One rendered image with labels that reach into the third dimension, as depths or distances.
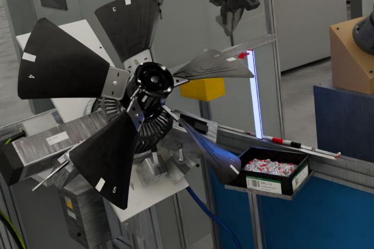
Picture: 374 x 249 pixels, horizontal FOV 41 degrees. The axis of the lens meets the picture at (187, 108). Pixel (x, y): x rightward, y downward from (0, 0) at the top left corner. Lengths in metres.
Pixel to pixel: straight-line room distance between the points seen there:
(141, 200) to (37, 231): 0.77
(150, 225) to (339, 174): 0.63
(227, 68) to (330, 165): 0.45
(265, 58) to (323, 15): 3.13
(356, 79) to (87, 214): 1.02
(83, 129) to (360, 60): 0.94
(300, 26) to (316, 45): 0.34
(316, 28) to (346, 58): 4.09
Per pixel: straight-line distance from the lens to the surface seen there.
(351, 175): 1.65
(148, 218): 1.70
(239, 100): 2.77
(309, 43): 5.86
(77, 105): 1.64
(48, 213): 2.23
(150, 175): 1.51
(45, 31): 1.43
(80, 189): 1.76
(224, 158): 1.45
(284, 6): 5.58
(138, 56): 1.52
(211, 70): 1.57
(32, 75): 1.42
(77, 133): 1.46
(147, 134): 1.52
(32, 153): 1.40
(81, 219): 1.78
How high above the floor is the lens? 1.58
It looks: 18 degrees down
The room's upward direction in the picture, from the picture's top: 9 degrees counter-clockwise
